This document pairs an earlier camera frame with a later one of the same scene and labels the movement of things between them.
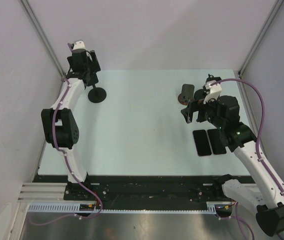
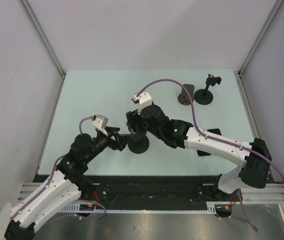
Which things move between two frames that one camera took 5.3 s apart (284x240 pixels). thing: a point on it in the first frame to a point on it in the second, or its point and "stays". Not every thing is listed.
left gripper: [94, 66] to [121, 140]
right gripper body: [206, 112] to [133, 118]
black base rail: [139, 189] stays
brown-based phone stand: [187, 94] stays
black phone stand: [96, 94] to [139, 143]
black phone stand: [200, 94] stays
